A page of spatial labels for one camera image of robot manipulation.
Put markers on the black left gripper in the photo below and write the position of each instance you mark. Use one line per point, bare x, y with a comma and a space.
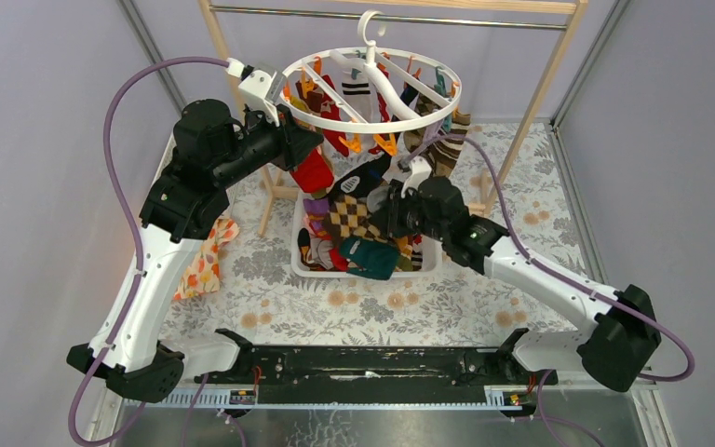
295, 143

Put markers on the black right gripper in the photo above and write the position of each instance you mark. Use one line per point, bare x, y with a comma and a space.
389, 219

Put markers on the brown argyle sock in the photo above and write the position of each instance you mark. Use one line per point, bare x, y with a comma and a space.
349, 217

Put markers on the red santa sock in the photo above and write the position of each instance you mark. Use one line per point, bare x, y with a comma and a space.
313, 174

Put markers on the white round sock hanger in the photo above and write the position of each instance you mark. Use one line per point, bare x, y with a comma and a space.
369, 89

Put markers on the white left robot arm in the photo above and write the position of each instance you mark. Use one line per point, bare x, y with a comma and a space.
213, 151

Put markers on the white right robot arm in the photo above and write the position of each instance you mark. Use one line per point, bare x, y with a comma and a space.
612, 339

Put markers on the teal green sock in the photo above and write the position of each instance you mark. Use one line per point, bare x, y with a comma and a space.
369, 258

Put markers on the floral patterned table mat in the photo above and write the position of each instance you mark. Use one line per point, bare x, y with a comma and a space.
262, 298

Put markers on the orange floral cloth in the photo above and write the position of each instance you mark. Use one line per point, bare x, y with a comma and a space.
202, 276

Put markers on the metal hanging rod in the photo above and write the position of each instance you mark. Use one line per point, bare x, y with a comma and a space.
388, 18

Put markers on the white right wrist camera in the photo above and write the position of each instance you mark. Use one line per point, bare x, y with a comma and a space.
417, 171

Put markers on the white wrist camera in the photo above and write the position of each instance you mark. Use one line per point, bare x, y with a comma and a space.
260, 87
417, 171

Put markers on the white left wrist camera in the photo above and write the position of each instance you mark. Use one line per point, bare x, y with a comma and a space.
260, 87

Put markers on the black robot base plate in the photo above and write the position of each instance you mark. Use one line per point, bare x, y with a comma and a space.
461, 365

